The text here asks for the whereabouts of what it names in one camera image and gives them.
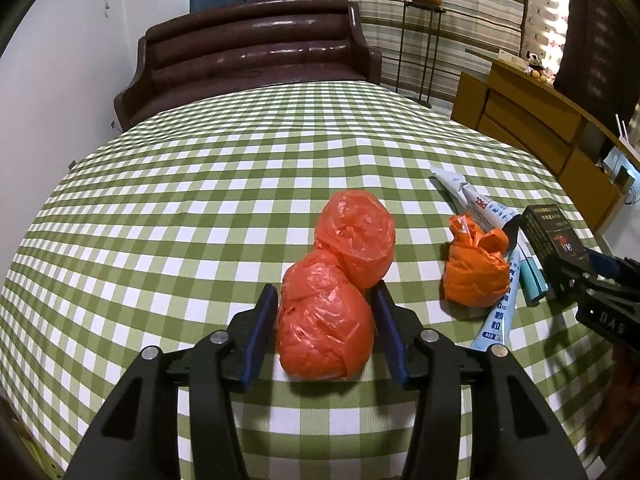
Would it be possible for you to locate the red plastic bag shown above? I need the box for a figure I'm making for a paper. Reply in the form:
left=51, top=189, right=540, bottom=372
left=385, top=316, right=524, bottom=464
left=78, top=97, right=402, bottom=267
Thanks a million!
left=314, top=190, right=396, bottom=290
left=277, top=249, right=374, bottom=382

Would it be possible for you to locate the black cigarette carton box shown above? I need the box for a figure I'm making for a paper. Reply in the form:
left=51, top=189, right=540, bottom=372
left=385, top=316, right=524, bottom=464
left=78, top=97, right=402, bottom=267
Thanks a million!
left=521, top=205, right=593, bottom=276

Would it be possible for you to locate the teal white toothpaste tube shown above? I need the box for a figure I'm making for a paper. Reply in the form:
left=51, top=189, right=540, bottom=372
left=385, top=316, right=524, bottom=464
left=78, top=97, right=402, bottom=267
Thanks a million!
left=518, top=231, right=549, bottom=306

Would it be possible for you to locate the orange crumpled plastic bag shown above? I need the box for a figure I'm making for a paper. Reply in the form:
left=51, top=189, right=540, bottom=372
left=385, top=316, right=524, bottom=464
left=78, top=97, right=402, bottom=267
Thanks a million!
left=442, top=214, right=510, bottom=308

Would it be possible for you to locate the wooden tv cabinet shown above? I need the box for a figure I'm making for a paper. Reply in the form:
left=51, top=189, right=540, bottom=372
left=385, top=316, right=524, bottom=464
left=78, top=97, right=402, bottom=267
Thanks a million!
left=451, top=61, right=639, bottom=234

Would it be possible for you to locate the light blue tube package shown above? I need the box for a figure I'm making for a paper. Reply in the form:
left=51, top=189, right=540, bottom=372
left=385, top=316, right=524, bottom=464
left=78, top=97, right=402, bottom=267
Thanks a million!
left=471, top=249, right=522, bottom=351

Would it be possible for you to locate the white blue snack packet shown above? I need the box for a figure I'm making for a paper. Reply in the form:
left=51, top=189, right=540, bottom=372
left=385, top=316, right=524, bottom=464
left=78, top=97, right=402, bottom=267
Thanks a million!
left=432, top=168, right=521, bottom=237

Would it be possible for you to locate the white wifi router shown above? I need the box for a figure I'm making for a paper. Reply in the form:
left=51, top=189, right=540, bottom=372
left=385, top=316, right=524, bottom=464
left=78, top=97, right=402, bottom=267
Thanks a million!
left=615, top=114, right=639, bottom=158

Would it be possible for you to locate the purple curtain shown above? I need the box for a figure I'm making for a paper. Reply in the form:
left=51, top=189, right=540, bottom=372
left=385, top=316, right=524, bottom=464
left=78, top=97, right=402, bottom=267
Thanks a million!
left=554, top=0, right=639, bottom=130

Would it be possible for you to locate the mickey mouse plush toy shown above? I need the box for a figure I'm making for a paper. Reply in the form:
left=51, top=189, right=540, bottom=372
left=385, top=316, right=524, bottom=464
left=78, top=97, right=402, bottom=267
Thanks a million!
left=526, top=51, right=548, bottom=82

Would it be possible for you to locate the striped curtain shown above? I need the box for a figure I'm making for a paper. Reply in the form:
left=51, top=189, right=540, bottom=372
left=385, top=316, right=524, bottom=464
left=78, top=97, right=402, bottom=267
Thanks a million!
left=352, top=0, right=525, bottom=102

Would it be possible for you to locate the dark brown leather sofa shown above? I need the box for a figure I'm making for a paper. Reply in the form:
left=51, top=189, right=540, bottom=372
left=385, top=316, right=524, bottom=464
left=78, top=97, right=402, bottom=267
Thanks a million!
left=114, top=0, right=382, bottom=130

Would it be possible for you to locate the black metal plant stand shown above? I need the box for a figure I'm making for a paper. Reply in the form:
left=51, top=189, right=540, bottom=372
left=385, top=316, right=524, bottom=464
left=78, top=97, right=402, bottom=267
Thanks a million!
left=394, top=0, right=448, bottom=106

